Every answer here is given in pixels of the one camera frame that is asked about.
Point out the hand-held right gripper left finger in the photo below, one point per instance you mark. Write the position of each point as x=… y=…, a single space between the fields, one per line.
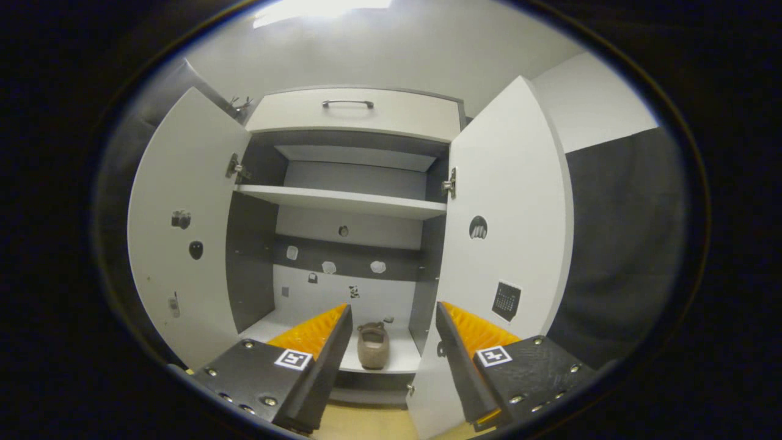
x=324 y=366

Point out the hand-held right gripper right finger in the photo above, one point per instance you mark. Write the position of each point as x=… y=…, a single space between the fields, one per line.
x=464 y=366

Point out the brown shoe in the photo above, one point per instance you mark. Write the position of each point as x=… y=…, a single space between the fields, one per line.
x=373 y=349

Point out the white cabinet shelf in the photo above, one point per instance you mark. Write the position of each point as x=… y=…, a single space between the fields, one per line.
x=342 y=200

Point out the metal door hinge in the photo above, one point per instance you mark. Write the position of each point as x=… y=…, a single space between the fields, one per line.
x=235 y=168
x=451 y=182

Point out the beige cabinet drawer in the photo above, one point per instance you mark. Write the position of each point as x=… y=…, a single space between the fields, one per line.
x=366 y=119

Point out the black backdrop cloth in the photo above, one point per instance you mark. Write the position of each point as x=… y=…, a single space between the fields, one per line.
x=623 y=244

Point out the black spring clamp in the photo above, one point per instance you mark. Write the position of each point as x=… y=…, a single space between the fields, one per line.
x=236 y=102
x=247 y=101

